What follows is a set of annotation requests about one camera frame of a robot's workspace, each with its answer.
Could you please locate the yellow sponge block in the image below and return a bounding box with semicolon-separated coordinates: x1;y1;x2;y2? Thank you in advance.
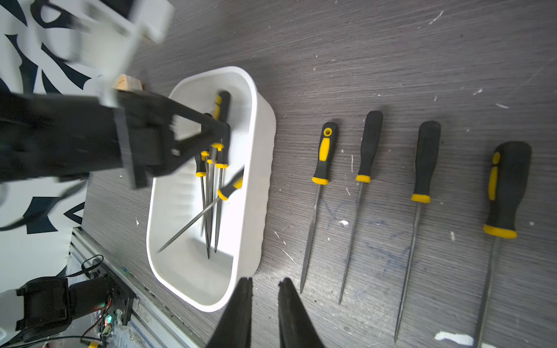
113;74;144;91

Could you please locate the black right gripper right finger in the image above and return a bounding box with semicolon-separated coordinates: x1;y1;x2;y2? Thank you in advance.
278;278;324;348

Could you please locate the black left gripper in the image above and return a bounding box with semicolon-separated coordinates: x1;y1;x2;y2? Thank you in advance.
1;91;230;189

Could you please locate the white plastic storage box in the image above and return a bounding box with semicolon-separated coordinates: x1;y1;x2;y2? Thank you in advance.
146;66;277;313

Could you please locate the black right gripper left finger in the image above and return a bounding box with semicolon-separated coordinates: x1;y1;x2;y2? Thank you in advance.
206;278;252;348

